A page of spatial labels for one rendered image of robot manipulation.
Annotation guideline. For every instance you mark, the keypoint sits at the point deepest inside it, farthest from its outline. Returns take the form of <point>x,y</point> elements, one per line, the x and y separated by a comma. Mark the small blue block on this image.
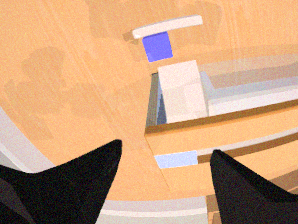
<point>157,46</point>

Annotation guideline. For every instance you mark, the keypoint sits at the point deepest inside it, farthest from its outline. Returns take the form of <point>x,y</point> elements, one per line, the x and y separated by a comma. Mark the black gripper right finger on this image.
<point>247,198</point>

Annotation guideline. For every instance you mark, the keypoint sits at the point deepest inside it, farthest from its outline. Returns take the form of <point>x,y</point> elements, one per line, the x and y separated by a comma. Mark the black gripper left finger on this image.
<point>71,193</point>

